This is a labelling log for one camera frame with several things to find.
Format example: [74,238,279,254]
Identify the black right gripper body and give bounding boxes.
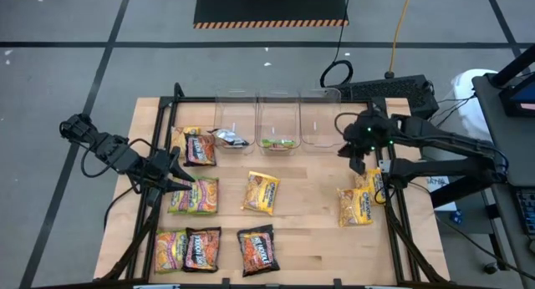
[344,113,396,155]

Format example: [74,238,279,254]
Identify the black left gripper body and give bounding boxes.
[144,149,175,193]

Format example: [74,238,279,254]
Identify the green Maruchan noodle packet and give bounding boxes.
[153,228,189,276]
[261,137,297,151]
[166,176,191,215]
[186,175,220,216]

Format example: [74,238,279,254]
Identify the clear plastic bin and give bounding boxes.
[298,87,347,153]
[213,88,258,153]
[256,88,302,155]

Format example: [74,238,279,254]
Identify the white paper sheet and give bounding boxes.
[425,175,460,213]

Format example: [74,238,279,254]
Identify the white plastic bag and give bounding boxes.
[450,68,499,142]

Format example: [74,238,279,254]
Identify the black desk crossbar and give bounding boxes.
[430,175,507,210]

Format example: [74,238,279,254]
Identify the grey desk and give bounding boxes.
[471,71,535,289]

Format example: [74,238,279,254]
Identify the black monitor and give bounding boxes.
[497,70,535,118]

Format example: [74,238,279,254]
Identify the black diagonal stand beam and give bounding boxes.
[492,43,535,88]

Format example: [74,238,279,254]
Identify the black hazard-striped floor mat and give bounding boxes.
[192,0,349,30]

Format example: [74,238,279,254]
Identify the black keyboard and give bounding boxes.
[514,186,535,236]

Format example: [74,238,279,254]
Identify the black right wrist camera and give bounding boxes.
[349,154,369,176]

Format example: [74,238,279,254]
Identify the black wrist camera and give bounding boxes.
[349,154,369,176]
[144,187,163,207]

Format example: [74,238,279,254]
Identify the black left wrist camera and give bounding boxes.
[144,187,163,207]

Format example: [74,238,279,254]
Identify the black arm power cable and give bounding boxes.
[103,183,141,232]

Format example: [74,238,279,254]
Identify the black metal table frame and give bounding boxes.
[94,82,451,289]

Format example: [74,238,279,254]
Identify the black hanging cable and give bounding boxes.
[319,0,354,89]

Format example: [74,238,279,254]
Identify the yellow hanging cable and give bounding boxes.
[387,0,415,80]

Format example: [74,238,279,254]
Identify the thin black floor cable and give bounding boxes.
[434,215,535,281]

